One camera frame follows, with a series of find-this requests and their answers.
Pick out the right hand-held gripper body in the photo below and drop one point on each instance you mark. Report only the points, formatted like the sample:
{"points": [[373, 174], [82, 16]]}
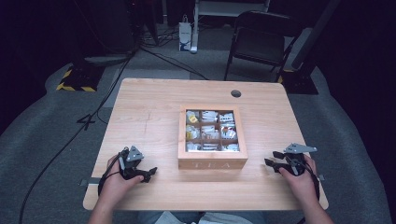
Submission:
{"points": [[295, 161]]}

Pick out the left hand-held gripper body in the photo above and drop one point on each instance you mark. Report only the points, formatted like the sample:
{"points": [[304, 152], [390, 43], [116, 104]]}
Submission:
{"points": [[130, 163]]}

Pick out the wooden tea box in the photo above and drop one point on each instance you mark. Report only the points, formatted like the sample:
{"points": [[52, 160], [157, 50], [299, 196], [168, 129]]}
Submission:
{"points": [[211, 161]]}

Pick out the person's right hand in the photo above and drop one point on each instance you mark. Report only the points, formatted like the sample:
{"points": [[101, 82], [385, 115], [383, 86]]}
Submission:
{"points": [[300, 186]]}

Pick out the person's left hand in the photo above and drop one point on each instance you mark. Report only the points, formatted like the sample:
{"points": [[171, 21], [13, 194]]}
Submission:
{"points": [[115, 186]]}

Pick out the person's jeans legs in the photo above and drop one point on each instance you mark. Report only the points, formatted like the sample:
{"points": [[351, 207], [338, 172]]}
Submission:
{"points": [[146, 218]]}

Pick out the pile of tea bag packets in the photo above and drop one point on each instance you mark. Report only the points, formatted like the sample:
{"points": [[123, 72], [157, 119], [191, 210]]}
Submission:
{"points": [[210, 132]]}

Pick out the black yellow striped stand base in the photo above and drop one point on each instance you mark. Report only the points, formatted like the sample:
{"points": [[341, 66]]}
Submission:
{"points": [[81, 79]]}

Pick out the black folding chair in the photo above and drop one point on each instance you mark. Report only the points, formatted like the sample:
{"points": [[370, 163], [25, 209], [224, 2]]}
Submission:
{"points": [[258, 40]]}

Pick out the grey slanted pole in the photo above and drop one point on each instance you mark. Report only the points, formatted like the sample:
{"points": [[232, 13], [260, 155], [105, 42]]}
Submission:
{"points": [[314, 34]]}

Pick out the black equipment stand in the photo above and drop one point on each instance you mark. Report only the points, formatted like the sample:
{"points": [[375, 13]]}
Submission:
{"points": [[109, 31]]}

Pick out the white paper bag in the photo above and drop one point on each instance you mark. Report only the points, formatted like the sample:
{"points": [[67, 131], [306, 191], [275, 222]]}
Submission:
{"points": [[185, 35]]}

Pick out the grey table bracket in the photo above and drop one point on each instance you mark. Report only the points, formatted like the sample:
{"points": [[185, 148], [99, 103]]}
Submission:
{"points": [[321, 178], [90, 181]]}

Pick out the white desk frame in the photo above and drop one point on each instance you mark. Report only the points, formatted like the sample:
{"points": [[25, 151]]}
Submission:
{"points": [[194, 31]]}

